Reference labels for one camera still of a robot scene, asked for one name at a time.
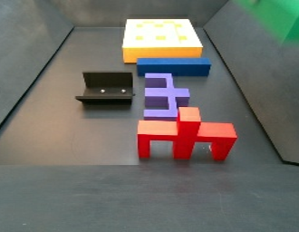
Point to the black angle bracket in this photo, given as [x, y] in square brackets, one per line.
[107, 87]

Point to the blue rectangular block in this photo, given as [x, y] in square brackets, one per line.
[176, 66]

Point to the red legged block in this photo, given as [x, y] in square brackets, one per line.
[184, 132]

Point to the purple stepped block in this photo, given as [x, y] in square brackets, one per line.
[163, 97]

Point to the green long block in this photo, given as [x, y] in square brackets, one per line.
[278, 15]

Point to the yellow slotted board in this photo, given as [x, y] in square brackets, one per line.
[160, 38]

